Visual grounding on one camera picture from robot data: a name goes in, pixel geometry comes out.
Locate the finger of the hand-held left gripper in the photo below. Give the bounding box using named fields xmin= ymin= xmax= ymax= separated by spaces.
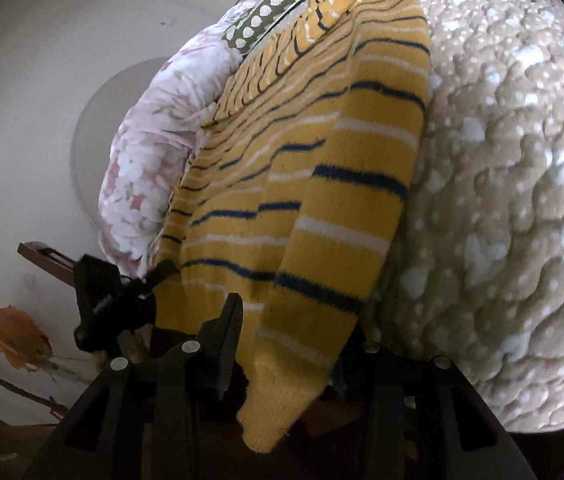
xmin=143 ymin=259 xmax=179 ymax=291

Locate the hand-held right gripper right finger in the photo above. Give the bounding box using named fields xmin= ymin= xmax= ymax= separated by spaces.
xmin=334 ymin=325 xmax=537 ymax=480

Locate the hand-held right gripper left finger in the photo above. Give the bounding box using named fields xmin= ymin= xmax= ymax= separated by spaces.
xmin=23 ymin=293 xmax=249 ymax=480

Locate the yellow striped knit sweater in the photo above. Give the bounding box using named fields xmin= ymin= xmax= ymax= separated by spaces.
xmin=149 ymin=0 xmax=432 ymax=453

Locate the pink floral pillow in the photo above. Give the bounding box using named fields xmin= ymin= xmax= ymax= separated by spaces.
xmin=99 ymin=0 xmax=263 ymax=278

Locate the beige spotted blanket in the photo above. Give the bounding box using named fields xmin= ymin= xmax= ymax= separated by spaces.
xmin=352 ymin=0 xmax=564 ymax=433

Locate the green polka dot pillow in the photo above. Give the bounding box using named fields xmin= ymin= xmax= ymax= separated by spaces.
xmin=224 ymin=0 xmax=335 ymax=56

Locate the orange flower wall decal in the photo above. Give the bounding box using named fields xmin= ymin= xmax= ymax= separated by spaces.
xmin=0 ymin=305 xmax=88 ymax=421

